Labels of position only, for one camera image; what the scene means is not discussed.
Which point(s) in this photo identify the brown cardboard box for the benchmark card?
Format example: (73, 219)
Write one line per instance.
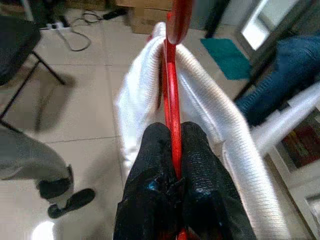
(147, 17)

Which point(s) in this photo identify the black chair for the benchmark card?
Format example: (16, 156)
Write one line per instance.
(15, 45)

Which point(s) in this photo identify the red plastic clothes hanger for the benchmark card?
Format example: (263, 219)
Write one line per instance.
(172, 82)

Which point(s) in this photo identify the black power adapter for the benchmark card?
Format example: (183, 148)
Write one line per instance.
(111, 15)

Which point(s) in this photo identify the white glass door cabinet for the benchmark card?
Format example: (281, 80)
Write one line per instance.
(280, 160)

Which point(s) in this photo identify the teal floor mat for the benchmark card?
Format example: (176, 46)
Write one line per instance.
(225, 57)

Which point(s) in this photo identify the black slipper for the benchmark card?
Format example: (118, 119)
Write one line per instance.
(75, 200)

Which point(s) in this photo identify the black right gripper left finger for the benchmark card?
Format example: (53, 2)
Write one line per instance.
(150, 187)

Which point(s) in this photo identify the white power strip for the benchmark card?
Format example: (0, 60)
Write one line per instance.
(56, 25)

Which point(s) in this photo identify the white knit sweater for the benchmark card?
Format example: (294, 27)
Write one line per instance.
(207, 100)

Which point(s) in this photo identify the blue denim jeans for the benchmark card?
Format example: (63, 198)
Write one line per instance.
(295, 65)

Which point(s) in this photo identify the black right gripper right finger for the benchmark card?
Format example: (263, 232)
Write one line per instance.
(205, 187)

